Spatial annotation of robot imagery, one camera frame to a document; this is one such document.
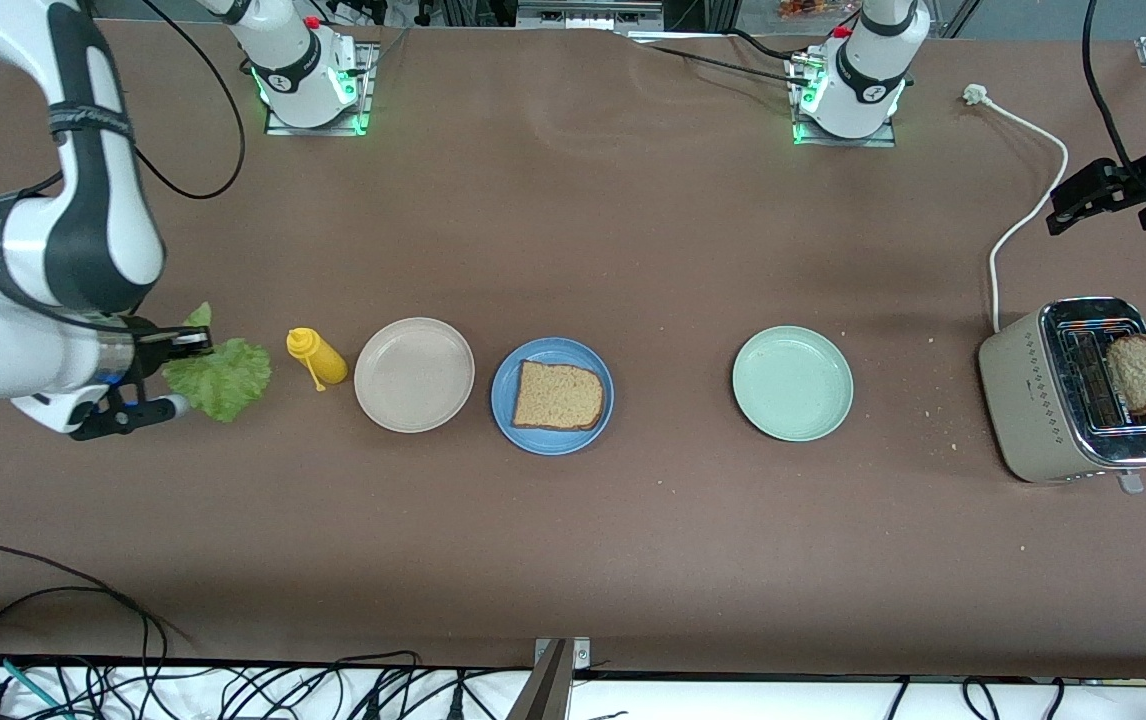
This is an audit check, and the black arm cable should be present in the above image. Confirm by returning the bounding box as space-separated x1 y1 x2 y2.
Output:
33 0 246 200
1081 0 1146 176

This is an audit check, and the beige chrome-top toaster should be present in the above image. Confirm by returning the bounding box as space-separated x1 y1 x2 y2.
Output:
978 296 1146 495

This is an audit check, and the green lettuce leaf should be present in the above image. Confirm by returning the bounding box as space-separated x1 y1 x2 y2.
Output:
163 303 273 423

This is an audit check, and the white toaster power cord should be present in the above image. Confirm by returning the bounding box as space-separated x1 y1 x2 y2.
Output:
963 84 1070 334

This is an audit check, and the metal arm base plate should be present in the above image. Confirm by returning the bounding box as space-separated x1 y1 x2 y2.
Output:
265 40 380 137
786 50 900 149

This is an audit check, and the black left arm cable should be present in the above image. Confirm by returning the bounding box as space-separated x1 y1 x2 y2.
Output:
1081 0 1146 176

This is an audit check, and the blue plate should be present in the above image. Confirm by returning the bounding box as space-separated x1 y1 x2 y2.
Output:
490 337 615 457

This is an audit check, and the teal cable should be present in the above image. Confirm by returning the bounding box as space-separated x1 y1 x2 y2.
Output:
0 652 74 720

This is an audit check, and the beige plate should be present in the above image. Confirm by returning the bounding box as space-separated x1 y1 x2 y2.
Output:
353 317 476 434

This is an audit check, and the brown bread slice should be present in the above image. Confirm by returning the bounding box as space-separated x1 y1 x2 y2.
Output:
1105 333 1146 417
512 359 605 432

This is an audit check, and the light green plate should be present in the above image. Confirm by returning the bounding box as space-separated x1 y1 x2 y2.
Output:
732 326 855 443

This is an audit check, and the metal table edge bracket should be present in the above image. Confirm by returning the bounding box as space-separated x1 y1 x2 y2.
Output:
508 637 591 720

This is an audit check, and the yellow mustard squeeze bottle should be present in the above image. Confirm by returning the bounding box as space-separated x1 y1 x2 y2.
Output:
286 327 349 393

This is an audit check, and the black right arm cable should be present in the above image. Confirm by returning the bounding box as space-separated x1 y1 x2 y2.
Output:
33 0 246 200

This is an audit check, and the grey metal frame box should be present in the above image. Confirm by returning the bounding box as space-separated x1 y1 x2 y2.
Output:
516 0 666 33

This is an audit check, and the black looped floor cable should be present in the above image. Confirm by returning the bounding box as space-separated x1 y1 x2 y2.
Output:
0 545 169 691

